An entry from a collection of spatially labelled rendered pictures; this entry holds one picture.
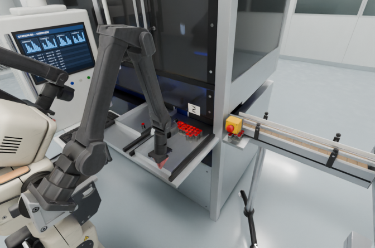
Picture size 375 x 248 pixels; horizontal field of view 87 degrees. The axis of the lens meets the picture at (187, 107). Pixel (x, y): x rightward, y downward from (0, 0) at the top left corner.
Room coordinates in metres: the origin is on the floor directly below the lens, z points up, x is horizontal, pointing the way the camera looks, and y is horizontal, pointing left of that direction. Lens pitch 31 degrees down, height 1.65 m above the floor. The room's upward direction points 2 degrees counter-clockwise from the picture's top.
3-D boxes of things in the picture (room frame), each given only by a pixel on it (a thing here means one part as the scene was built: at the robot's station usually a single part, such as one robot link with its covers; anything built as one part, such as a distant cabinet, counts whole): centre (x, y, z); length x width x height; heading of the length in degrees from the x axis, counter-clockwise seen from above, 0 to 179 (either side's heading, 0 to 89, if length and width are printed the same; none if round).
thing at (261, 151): (0.91, -0.45, 0.46); 0.09 x 0.09 x 0.77; 52
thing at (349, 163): (0.82, -0.57, 0.92); 0.69 x 0.15 x 0.16; 52
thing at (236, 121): (0.88, -0.25, 0.99); 0.08 x 0.07 x 0.07; 142
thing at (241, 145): (0.91, -0.29, 0.87); 0.14 x 0.13 x 0.02; 142
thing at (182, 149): (0.85, 0.09, 0.90); 0.34 x 0.26 x 0.04; 142
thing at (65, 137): (1.17, 0.70, 0.82); 0.40 x 0.14 x 0.02; 140
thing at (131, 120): (1.15, 0.28, 0.90); 0.34 x 0.26 x 0.04; 142
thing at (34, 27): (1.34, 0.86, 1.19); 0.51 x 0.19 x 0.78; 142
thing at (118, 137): (0.99, 0.19, 0.87); 0.70 x 0.48 x 0.02; 52
